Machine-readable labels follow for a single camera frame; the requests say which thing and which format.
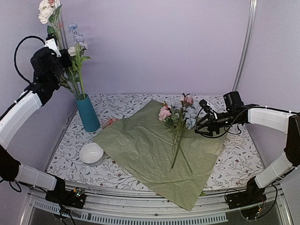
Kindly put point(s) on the white flower stem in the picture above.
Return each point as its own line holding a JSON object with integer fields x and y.
{"x": 78, "y": 57}
{"x": 47, "y": 16}

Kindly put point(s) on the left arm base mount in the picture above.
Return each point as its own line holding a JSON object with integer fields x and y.
{"x": 74, "y": 198}

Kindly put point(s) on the white bowl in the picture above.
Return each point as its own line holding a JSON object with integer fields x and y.
{"x": 91, "y": 154}

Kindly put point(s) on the blue flower stem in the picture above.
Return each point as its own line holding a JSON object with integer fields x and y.
{"x": 77, "y": 36}

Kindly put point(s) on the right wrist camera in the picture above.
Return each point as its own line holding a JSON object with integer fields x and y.
{"x": 209, "y": 112}

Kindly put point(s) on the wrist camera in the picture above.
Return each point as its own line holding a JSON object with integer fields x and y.
{"x": 209, "y": 112}
{"x": 51, "y": 43}

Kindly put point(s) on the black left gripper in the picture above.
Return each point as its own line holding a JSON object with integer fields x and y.
{"x": 68, "y": 60}

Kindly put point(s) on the teal cylindrical vase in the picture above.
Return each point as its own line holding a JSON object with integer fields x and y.
{"x": 87, "y": 113}

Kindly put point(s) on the floral patterned table mat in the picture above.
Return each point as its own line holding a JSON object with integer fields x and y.
{"x": 65, "y": 162}

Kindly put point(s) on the right aluminium frame post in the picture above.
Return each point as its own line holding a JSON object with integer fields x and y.
{"x": 246, "y": 44}

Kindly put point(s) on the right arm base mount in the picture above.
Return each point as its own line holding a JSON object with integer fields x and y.
{"x": 245, "y": 198}

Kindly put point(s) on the pink rose stem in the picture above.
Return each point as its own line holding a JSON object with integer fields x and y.
{"x": 165, "y": 112}

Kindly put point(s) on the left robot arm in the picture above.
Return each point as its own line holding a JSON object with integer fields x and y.
{"x": 35, "y": 95}

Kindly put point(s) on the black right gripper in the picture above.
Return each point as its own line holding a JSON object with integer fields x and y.
{"x": 212, "y": 124}

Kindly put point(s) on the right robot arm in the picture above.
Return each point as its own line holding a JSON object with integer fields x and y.
{"x": 274, "y": 140}

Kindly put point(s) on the beige printed ribbon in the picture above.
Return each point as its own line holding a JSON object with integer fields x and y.
{"x": 235, "y": 139}

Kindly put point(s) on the aluminium front rail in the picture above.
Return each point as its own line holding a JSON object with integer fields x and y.
{"x": 112, "y": 206}

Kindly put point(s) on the pink flower stem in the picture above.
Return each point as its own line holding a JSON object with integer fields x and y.
{"x": 68, "y": 84}

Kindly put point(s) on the blue hydrangea stem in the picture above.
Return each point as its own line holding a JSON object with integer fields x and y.
{"x": 189, "y": 119}

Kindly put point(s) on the green tissue paper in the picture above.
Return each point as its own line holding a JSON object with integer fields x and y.
{"x": 143, "y": 146}

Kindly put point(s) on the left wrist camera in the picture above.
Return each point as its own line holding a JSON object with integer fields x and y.
{"x": 51, "y": 43}

